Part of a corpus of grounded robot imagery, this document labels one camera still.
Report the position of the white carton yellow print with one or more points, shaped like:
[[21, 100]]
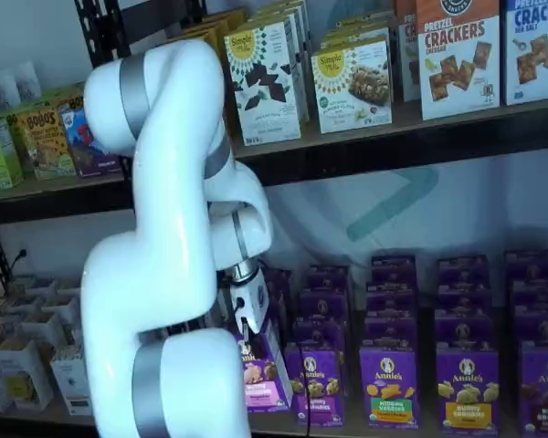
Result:
[[23, 378]]

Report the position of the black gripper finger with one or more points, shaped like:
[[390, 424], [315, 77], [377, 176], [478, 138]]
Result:
[[246, 330]]

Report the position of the white Simple Mills box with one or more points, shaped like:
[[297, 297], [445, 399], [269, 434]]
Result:
[[356, 34], [301, 55]]

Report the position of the purple box green patch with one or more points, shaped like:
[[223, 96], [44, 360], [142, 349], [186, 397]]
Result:
[[389, 388]]

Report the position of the blue Zbar box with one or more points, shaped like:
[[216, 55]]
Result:
[[87, 150]]

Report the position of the black metal shelf rack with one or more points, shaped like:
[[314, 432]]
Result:
[[50, 203], [393, 159]]

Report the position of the purple box brown bunnies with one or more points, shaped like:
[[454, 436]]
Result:
[[545, 397]]

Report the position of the orange Bobo's box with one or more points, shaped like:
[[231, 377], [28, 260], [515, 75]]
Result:
[[45, 146], [68, 101]]

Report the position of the Simple Mills dark cracker box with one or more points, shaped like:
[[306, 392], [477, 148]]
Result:
[[262, 86]]

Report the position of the purple box pink patch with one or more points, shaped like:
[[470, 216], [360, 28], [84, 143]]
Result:
[[265, 378]]

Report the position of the white sheet teal stripe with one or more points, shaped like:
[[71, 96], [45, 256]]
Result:
[[484, 214]]

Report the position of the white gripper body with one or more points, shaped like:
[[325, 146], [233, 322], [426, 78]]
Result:
[[253, 301]]

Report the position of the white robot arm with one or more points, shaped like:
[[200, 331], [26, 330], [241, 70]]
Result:
[[164, 274]]

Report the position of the blue pretzel crackers box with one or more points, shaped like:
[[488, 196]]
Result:
[[536, 55]]

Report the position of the Simple Mills bar box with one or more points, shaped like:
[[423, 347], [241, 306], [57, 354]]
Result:
[[351, 86]]

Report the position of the yellow snack box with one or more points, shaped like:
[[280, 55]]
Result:
[[214, 25]]

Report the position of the purple box magenta patch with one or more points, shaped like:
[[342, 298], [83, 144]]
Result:
[[319, 388]]

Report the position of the orange pretzel crackers box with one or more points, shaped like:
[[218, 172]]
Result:
[[459, 59], [407, 55]]

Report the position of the black wall plug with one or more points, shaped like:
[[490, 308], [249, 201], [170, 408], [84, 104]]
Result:
[[20, 255]]

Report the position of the purple box yellow patch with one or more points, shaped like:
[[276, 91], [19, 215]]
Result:
[[468, 392]]

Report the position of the white carton blue dot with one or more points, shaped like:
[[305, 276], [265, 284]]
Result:
[[70, 378]]

